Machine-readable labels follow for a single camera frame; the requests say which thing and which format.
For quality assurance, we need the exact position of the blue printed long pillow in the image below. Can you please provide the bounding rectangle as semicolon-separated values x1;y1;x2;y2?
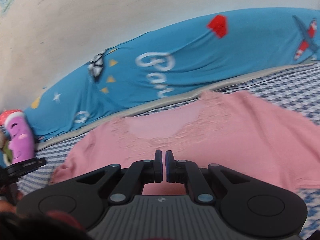
25;8;319;142

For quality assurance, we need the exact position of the beige bunny plush toy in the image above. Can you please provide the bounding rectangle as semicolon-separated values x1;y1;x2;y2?
0;131;13;167

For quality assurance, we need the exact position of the pink knit garment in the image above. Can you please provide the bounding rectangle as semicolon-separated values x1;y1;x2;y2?
51;91;319;191

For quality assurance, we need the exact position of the pink moon plush pillow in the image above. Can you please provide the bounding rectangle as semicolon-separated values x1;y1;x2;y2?
1;109;35;164

